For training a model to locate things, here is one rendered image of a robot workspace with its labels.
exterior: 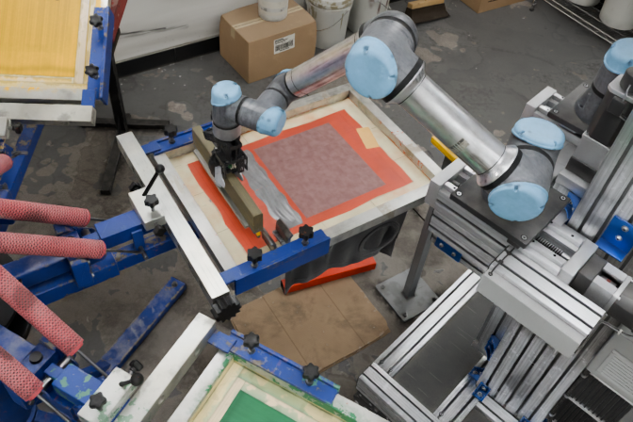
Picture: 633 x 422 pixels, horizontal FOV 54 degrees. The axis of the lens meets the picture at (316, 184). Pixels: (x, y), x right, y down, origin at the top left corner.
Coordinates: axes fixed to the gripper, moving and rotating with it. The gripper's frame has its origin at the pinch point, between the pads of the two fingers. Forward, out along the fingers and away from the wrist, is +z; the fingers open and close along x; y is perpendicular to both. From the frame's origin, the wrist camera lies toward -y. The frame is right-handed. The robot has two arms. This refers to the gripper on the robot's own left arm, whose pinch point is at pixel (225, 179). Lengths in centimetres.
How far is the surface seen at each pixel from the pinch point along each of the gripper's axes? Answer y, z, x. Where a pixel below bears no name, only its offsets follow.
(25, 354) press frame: 26, 4, -64
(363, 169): 7.9, 9.8, 45.5
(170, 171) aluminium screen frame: -16.6, 6.5, -10.9
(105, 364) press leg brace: -17, 98, -46
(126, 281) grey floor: -56, 106, -25
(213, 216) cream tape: 3.1, 9.9, -5.9
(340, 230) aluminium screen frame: 28.1, 6.3, 22.7
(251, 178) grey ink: -4.7, 9.3, 11.2
